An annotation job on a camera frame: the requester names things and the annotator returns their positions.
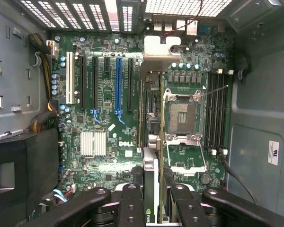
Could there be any round coin battery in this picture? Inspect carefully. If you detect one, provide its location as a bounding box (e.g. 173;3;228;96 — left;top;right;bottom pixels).
200;172;213;185

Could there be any silver finned chipset heatsink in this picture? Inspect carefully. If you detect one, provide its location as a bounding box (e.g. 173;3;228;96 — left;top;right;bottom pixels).
80;131;107;157

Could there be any metal socket cover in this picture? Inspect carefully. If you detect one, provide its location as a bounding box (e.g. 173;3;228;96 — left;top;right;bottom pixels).
166;134;208;176

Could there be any black RAM slot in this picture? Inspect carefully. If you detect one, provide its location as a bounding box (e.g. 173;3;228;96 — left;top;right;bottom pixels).
223;70;234;156
217;69;224;156
136;79;143;153
207;70;214;155
213;70;219;155

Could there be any green Dell motherboard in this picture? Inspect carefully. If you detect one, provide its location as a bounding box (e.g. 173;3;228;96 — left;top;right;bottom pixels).
51;33;235;193

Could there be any CPU socket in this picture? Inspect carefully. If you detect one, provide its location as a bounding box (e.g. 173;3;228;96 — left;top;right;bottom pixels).
162;88;204;142

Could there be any white case label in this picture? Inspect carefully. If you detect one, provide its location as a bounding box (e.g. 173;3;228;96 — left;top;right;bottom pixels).
267;140;279;166

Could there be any black plastic fan shroud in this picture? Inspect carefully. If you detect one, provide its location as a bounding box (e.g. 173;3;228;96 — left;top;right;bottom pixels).
0;129;61;227

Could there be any long black expansion slot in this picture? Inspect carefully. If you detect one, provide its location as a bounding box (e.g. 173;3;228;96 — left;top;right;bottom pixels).
127;58;134;112
80;55;88;112

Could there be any blue expansion slot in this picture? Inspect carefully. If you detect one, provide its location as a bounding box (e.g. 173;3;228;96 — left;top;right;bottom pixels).
115;58;126;125

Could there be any thin metal locking lever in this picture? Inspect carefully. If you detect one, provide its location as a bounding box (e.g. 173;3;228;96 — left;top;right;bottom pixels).
200;84;230;97

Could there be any black open PC case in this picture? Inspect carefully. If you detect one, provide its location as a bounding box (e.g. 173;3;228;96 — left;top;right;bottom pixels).
0;0;284;227

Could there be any white expansion slot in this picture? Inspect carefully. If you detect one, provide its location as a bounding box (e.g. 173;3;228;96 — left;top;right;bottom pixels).
65;52;76;105

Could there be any long black case cable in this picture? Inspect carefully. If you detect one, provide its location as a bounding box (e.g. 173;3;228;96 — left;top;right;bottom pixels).
218;152;260;205

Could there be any blue SATA wire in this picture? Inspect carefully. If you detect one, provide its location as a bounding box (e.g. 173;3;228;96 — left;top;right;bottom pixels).
51;188;69;203

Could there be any short black cable loop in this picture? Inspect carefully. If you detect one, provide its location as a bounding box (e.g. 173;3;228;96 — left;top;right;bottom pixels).
236;53;253;85

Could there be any black yellow power cable bundle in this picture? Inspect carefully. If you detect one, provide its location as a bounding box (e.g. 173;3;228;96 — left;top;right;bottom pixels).
27;33;61;133

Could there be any red black thin wire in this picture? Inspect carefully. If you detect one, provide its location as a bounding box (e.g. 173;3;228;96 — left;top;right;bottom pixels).
160;0;205;40

